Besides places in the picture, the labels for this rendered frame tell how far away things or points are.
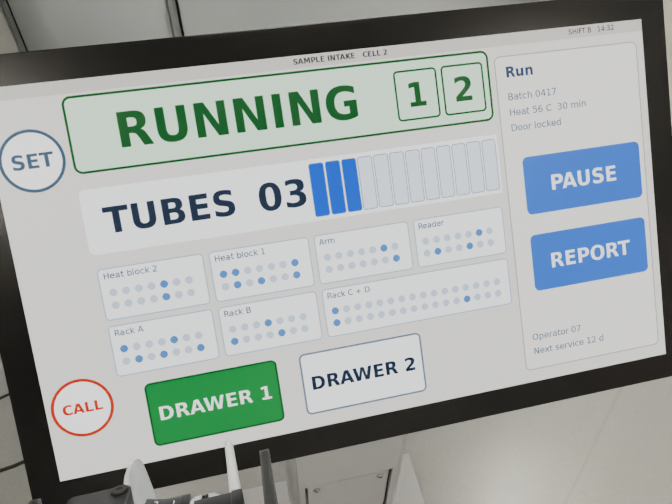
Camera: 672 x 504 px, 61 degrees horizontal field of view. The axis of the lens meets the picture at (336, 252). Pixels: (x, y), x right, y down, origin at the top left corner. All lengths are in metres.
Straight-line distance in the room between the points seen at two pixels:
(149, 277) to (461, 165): 0.24
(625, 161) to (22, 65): 0.44
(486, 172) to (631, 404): 1.37
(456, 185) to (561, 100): 0.11
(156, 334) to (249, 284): 0.07
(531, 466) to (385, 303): 1.18
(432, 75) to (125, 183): 0.23
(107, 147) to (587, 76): 0.35
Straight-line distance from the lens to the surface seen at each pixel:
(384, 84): 0.43
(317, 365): 0.43
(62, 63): 0.43
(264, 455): 0.18
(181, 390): 0.43
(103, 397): 0.44
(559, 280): 0.48
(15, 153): 0.43
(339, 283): 0.42
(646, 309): 0.53
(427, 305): 0.44
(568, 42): 0.49
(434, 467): 1.52
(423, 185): 0.43
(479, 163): 0.45
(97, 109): 0.42
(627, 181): 0.51
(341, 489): 0.85
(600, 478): 1.62
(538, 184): 0.47
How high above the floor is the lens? 1.38
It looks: 46 degrees down
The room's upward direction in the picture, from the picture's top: straight up
